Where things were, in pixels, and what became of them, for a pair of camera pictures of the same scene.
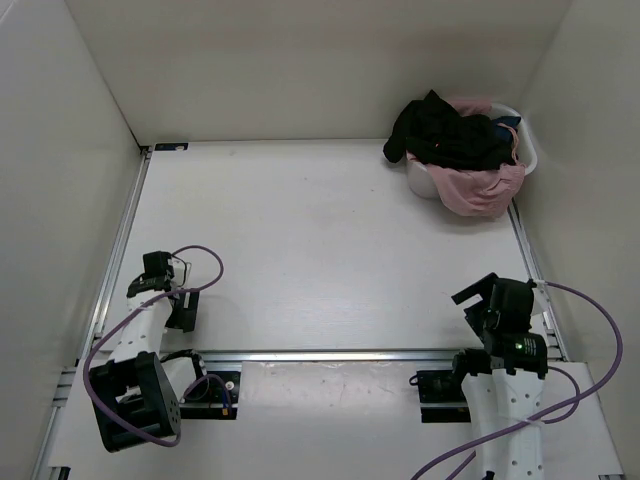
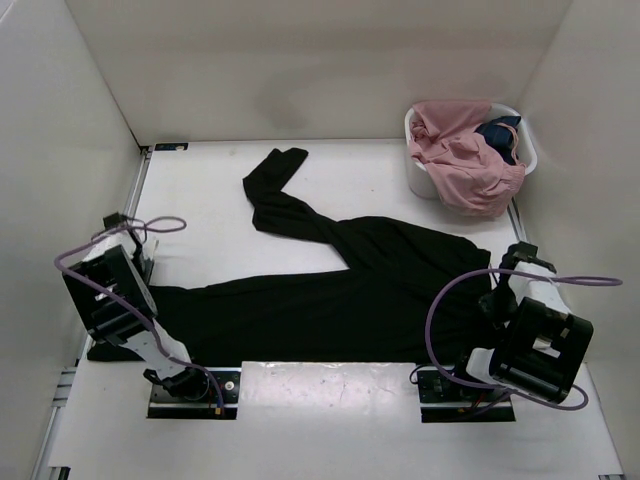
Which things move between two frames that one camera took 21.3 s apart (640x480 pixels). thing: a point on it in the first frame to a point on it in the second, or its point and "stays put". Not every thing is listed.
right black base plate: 442,397 stays put
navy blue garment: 501,129 stays put
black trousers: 433,130 to 411,294
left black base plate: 207,399 stays put
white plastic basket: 423,181 stays put
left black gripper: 185,316 to 149,265
